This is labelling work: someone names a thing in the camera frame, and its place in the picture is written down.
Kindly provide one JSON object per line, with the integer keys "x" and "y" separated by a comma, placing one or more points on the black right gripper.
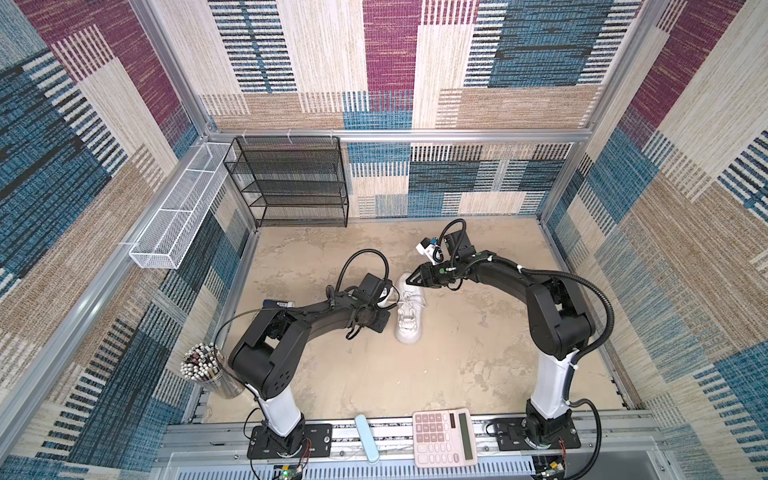
{"x": 426, "y": 281}

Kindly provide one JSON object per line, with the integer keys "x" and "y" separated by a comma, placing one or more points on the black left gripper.
{"x": 379, "y": 325}

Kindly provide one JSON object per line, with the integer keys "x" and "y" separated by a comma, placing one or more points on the white sneaker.
{"x": 405, "y": 337}

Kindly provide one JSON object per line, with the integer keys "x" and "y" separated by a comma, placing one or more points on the white shoelace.
{"x": 410, "y": 302}

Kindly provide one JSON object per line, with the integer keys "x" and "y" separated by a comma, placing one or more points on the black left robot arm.
{"x": 266, "y": 357}

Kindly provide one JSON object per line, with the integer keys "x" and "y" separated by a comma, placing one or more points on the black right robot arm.
{"x": 558, "y": 321}

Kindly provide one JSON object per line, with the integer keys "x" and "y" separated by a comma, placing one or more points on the light blue case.
{"x": 367, "y": 439}

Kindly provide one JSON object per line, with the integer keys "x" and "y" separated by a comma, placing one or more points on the pink calculator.
{"x": 444, "y": 439}

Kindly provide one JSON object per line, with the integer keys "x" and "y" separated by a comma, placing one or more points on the cup of coloured pencils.
{"x": 203, "y": 365}

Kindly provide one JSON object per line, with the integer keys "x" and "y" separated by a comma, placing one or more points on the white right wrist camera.
{"x": 430, "y": 248}

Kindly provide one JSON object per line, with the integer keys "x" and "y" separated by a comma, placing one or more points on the black wire mesh shelf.
{"x": 290, "y": 181}

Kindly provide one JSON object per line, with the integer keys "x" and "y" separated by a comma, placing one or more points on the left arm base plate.
{"x": 313, "y": 440}

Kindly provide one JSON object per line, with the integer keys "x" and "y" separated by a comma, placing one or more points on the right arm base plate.
{"x": 511, "y": 435}

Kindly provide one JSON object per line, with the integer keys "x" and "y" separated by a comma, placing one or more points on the white wire mesh basket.
{"x": 165, "y": 241}

